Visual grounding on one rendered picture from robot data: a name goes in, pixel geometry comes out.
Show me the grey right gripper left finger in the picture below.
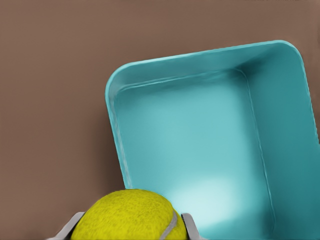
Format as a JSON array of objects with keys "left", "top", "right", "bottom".
[{"left": 53, "top": 211, "right": 86, "bottom": 240}]

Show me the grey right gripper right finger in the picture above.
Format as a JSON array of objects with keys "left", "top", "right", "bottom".
[{"left": 180, "top": 212, "right": 201, "bottom": 240}]

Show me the yellow tennis ball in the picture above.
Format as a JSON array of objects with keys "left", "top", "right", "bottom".
[{"left": 70, "top": 188, "right": 189, "bottom": 240}]

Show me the teal rectangular tray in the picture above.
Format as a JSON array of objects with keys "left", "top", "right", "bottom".
[{"left": 104, "top": 39, "right": 320, "bottom": 240}]

